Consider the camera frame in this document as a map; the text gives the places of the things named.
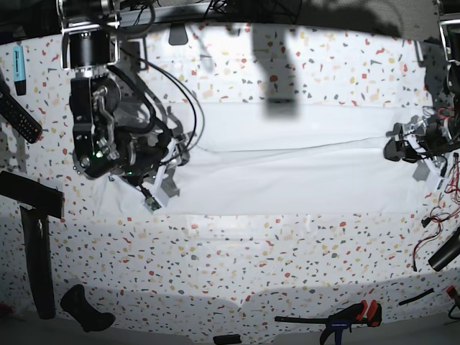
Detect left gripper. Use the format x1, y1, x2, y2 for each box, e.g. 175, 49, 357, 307
383, 116, 456, 184

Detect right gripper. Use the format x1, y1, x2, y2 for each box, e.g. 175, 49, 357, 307
109, 130, 190, 201

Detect white T-shirt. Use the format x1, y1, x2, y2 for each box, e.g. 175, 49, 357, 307
91, 102, 438, 216

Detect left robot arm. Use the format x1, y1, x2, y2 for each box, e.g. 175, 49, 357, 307
383, 1, 459, 190

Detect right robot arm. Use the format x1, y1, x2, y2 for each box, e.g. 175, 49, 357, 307
56, 1, 188, 209

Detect black cylinder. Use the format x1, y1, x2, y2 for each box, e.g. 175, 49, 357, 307
428, 228, 460, 272

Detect terrazzo patterned tablecloth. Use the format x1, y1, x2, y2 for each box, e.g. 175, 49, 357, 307
1, 24, 459, 344

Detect black tape strip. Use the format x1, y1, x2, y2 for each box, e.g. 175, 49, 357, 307
1, 171, 63, 219

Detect short black rod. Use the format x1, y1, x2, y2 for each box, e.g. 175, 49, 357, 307
398, 288, 434, 306

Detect long black tube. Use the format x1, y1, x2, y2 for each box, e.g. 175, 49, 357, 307
19, 206, 55, 320

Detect black orange bar clamp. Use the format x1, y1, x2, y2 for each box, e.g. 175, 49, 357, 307
274, 300, 382, 345

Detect black TV remote control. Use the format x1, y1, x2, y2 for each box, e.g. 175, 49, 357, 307
1, 79, 42, 144

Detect blue highlighter marker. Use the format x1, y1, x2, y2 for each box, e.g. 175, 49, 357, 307
13, 45, 27, 96

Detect small black rectangular device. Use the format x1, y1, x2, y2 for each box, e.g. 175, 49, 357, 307
213, 334, 242, 345

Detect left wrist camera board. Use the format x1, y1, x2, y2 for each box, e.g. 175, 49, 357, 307
433, 176, 445, 191

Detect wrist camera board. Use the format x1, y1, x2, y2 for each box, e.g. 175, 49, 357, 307
433, 176, 445, 191
144, 196, 162, 212

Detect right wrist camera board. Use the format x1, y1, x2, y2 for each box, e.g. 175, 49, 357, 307
144, 196, 162, 212

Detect red black wire bundle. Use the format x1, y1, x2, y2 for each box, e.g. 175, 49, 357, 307
411, 152, 460, 281

